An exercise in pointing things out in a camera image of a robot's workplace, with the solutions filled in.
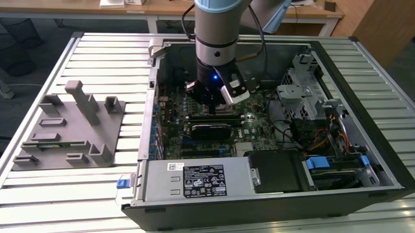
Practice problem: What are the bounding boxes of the wooden desk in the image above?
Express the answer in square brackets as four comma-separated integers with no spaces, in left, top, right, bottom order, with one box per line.
[0,0,346,37]

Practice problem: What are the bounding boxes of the silver chipset heatsink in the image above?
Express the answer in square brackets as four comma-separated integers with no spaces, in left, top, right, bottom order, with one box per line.
[235,142,254,153]

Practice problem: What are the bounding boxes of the blue disk carrier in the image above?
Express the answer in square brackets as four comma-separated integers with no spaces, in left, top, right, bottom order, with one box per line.
[306,157,331,170]

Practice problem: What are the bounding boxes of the black PC case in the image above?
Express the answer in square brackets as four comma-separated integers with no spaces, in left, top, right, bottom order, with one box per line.
[121,35,415,233]

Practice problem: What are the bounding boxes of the wooden cabinet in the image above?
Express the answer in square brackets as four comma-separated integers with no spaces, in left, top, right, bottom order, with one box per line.
[333,0,415,68]

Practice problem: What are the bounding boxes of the metal disk bay cage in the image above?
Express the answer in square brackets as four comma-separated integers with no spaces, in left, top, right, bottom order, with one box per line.
[275,54,345,122]

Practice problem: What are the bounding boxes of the orange and red wires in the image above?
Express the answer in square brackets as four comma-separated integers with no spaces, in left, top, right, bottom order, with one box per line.
[303,128,353,156]

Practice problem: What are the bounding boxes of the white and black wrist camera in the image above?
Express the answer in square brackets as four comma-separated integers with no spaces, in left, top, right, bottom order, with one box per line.
[219,69,253,105]

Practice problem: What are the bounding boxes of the white box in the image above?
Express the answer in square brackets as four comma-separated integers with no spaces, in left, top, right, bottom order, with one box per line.
[99,0,126,10]

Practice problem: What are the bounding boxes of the green motherboard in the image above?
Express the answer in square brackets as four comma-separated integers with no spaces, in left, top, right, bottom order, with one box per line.
[155,82,283,161]

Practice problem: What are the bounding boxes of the black graphics card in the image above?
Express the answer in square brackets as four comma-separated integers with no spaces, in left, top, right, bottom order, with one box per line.
[190,123,234,141]

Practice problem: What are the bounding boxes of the black expansion slot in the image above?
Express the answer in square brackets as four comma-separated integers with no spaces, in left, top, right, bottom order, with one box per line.
[182,150,235,156]

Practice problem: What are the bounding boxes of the grey parts rack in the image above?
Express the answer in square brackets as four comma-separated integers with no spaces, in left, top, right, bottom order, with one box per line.
[13,80,127,172]

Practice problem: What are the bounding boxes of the green RAM stick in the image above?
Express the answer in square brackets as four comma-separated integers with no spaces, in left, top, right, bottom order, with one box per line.
[23,141,87,149]

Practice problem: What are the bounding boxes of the black plastic shroud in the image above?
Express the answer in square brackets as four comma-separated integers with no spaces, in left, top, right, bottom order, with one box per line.
[245,149,309,194]

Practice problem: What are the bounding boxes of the silver power supply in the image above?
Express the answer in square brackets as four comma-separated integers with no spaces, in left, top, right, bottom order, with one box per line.
[131,159,263,203]

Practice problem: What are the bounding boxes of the metal socket cover frame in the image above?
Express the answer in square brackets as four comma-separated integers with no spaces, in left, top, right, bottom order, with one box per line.
[214,103,235,115]

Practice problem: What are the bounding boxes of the CPU socket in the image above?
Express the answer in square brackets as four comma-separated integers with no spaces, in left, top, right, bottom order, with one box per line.
[202,93,237,115]

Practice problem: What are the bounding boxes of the grey case latch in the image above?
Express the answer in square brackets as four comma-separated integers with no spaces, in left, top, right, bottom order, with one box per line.
[147,38,166,65]

